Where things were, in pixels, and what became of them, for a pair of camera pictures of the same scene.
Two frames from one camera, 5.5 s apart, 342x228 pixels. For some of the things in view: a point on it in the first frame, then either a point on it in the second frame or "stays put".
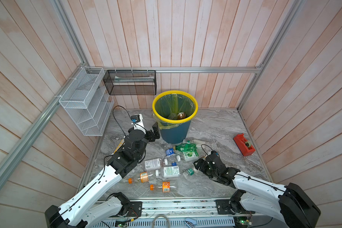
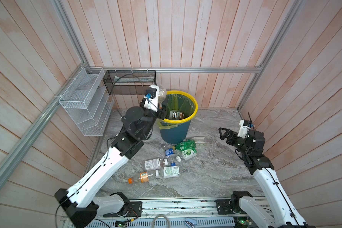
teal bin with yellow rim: [173, 110] stays put
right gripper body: [204, 168] -> [237, 142]
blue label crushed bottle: [171, 156] stays put
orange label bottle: [166, 187] -> [162, 94]
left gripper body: [149, 136] -> [160, 113]
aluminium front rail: [171, 208] stays put
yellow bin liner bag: [175, 103] stays put
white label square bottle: [155, 163] stays put
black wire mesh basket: [130, 82] stays put
